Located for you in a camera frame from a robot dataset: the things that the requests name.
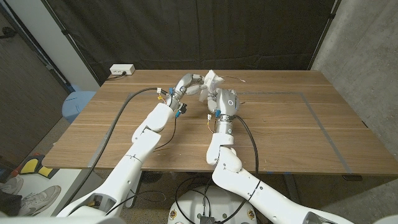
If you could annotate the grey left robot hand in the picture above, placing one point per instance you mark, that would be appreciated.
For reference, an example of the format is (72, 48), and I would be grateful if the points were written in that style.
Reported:
(186, 84)

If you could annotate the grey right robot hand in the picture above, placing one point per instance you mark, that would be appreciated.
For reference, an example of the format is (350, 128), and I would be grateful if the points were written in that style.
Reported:
(228, 104)

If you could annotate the white tissue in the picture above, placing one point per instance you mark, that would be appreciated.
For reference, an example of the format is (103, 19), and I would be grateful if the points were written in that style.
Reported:
(213, 81)

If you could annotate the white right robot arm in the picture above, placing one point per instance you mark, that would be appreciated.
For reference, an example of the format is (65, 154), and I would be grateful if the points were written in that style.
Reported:
(236, 177)

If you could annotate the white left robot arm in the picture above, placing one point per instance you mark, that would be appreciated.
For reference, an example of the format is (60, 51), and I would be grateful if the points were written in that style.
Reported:
(140, 155)

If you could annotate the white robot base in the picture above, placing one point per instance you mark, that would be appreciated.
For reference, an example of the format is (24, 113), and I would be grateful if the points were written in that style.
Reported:
(227, 205)

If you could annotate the white power strip box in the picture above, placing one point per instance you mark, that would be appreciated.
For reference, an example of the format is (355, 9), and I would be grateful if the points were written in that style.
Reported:
(122, 69)

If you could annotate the black round ribbed object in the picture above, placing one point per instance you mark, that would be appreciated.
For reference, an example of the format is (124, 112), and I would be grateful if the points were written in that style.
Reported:
(151, 176)

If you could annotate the grey table leg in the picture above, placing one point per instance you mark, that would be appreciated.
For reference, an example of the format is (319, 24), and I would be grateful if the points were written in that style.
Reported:
(290, 189)

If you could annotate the light blue round stool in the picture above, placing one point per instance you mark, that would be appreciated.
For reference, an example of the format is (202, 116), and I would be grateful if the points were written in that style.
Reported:
(76, 104)

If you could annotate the black ribbed base module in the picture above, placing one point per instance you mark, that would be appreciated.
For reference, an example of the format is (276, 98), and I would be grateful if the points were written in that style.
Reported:
(206, 219)

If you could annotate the black backdrop stand pole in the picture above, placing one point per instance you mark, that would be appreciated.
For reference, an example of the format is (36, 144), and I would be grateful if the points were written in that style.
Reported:
(68, 37)
(325, 31)

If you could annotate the white floor board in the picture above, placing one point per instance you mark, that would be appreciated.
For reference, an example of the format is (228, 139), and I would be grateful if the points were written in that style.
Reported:
(68, 183)

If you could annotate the yellow and black floor mat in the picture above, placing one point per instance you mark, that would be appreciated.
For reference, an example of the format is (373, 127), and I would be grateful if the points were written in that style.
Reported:
(32, 166)

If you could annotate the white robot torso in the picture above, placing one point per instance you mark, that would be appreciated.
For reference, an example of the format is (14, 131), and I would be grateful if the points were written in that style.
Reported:
(62, 220)

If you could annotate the dark trouser leg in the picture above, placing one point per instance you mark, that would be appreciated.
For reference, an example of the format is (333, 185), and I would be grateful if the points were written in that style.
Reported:
(9, 203)

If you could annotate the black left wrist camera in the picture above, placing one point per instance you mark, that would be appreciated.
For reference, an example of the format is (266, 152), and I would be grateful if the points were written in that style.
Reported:
(183, 109)

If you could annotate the black diagonal wall rail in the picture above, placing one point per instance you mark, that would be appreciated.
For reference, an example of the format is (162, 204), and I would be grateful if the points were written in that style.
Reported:
(49, 67)

